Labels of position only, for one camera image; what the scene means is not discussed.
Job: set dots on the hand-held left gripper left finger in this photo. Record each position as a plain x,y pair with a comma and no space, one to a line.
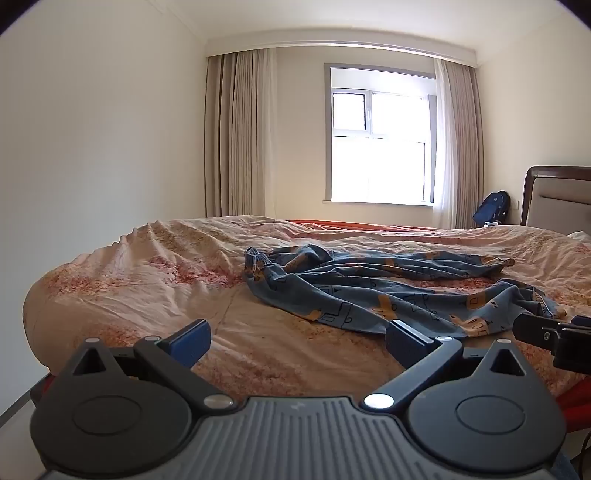
191,341

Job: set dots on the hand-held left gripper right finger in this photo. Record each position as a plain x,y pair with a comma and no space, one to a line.
406,341

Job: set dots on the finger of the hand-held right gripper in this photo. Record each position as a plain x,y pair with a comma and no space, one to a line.
535,330

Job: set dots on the blue printed pants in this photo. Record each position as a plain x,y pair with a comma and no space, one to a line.
369,286

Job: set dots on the red cloth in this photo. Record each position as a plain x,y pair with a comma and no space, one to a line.
577,406

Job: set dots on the white pillow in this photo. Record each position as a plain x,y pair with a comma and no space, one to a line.
581,235

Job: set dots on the blue backpack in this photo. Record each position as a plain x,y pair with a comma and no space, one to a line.
493,207

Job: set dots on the orange bed sheet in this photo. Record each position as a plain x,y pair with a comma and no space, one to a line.
346,225

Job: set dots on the padded wooden headboard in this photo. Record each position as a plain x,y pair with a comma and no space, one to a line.
558,198

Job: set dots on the grey framed window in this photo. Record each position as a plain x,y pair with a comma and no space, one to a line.
378,161

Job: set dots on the beige curtain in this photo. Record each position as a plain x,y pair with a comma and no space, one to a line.
466,147
235,138

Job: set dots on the white sheer curtain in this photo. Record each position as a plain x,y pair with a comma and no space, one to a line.
443,138

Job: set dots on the white curtain pelmet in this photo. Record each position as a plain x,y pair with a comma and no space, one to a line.
341,39

